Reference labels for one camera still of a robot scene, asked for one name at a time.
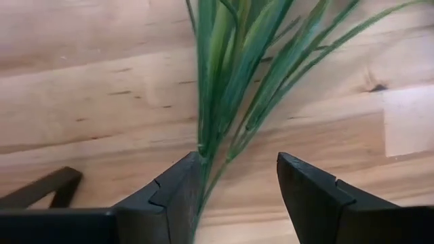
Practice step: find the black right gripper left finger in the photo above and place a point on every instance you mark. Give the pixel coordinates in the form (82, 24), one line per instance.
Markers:
(169, 203)

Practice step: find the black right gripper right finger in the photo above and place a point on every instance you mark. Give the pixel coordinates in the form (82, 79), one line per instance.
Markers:
(315, 203)

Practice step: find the blue artificial flower bunch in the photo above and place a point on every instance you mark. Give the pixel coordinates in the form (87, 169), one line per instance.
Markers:
(217, 84)

